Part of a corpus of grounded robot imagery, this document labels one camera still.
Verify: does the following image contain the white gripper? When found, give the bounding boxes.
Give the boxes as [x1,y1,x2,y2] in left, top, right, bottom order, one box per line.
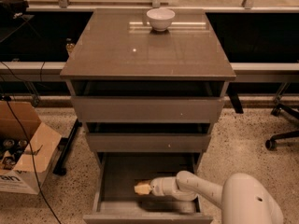
[135,177,178,196]

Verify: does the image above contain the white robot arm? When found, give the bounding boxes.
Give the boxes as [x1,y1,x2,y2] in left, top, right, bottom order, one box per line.
[134,171,284,224]

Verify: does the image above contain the grey open bottom drawer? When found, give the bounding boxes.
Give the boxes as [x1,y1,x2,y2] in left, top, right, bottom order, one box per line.
[83,153,213,224]

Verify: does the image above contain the grey middle drawer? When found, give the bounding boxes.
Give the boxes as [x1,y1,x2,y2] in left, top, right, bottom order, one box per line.
[86,123,211,153]

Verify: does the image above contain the grey drawer cabinet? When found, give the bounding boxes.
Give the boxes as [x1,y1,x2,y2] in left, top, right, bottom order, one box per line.
[59,8,236,224]

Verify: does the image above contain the grey top drawer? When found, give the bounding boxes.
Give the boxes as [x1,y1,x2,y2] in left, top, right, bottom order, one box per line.
[71,80,225,124]

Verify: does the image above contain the black table leg stand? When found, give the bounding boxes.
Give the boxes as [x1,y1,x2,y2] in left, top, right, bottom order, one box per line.
[53,120,81,176]

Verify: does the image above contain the open cardboard box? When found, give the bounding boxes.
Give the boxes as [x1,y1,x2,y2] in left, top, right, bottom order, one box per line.
[0,101,62,194]

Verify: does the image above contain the small glass bottle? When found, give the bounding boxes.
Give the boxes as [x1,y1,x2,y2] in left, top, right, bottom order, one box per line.
[65,38,75,55]

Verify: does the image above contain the white ceramic bowl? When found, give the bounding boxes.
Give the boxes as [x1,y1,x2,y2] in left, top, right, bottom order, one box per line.
[147,8,176,32]

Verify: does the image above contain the black bag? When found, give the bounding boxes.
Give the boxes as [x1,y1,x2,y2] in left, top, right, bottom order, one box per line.
[0,0,29,20]

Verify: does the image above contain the black power cable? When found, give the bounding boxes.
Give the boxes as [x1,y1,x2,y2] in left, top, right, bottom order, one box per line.
[0,61,63,224]

